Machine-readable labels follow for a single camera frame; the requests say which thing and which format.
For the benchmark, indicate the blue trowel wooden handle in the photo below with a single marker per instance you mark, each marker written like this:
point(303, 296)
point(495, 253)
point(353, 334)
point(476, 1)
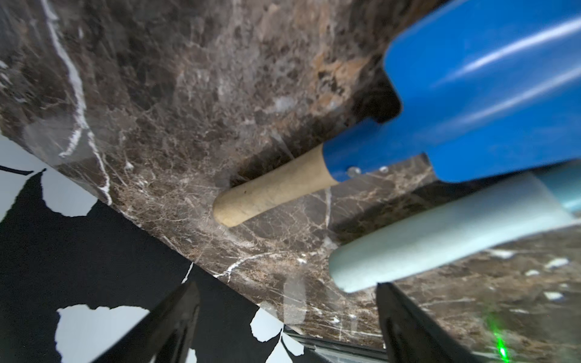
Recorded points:
point(485, 87)

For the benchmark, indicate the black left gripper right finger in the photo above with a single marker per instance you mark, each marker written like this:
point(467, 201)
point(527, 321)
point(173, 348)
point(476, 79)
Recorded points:
point(410, 334)

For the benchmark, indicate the light blue toy shovel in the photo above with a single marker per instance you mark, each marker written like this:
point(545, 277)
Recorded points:
point(523, 205)

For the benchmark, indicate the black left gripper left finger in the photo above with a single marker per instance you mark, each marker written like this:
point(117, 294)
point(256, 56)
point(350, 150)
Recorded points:
point(165, 334)

